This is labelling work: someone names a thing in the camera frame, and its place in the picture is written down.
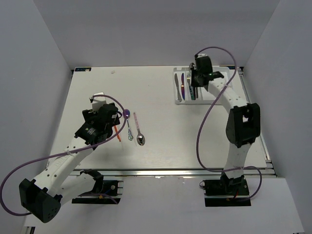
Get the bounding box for teal handled fork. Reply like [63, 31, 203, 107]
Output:
[186, 72, 195, 100]

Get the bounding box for iridescent purple knife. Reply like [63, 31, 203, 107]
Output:
[181, 73, 185, 100]

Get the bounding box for white divided cutlery tray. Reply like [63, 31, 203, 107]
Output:
[173, 66, 232, 106]

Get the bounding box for purple bowl ornate spoon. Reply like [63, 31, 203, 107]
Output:
[123, 109, 134, 141]

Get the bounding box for silver ornate knife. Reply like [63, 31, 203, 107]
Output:
[174, 74, 182, 102]

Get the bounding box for pink handled fork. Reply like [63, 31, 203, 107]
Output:
[186, 72, 192, 87]

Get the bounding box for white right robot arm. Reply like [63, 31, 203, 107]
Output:
[189, 54, 260, 195]

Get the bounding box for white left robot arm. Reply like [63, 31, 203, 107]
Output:
[19, 102, 120, 223]

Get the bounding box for orange chopstick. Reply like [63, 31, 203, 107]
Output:
[114, 125, 121, 142]

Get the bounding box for clear thin chopstick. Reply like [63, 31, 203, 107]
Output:
[130, 126, 137, 146]

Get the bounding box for blue table label left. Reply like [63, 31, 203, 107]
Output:
[75, 67, 92, 72]

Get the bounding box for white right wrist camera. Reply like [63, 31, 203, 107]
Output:
[195, 53, 208, 59]

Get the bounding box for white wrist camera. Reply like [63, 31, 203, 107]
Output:
[89, 92, 107, 113]
[195, 53, 208, 59]

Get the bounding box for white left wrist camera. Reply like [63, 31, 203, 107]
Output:
[89, 92, 107, 113]

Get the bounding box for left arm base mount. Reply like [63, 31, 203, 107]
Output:
[71, 169, 124, 205]

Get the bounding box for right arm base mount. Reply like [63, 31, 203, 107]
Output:
[199, 179, 251, 207]

